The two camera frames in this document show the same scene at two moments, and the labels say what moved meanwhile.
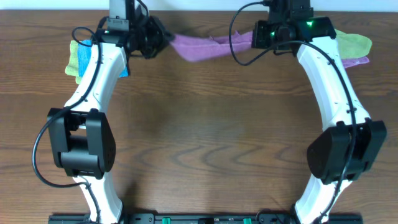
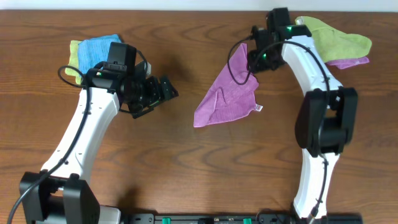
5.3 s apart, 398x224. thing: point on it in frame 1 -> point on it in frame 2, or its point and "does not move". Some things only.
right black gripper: x=259 y=41 -> x=252 y=56
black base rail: x=205 y=218 does not move
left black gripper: x=158 y=35 -> x=152 y=96
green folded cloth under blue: x=73 y=68 does not move
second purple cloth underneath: x=349 y=62 does not move
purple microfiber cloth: x=188 y=48 -> x=233 y=94
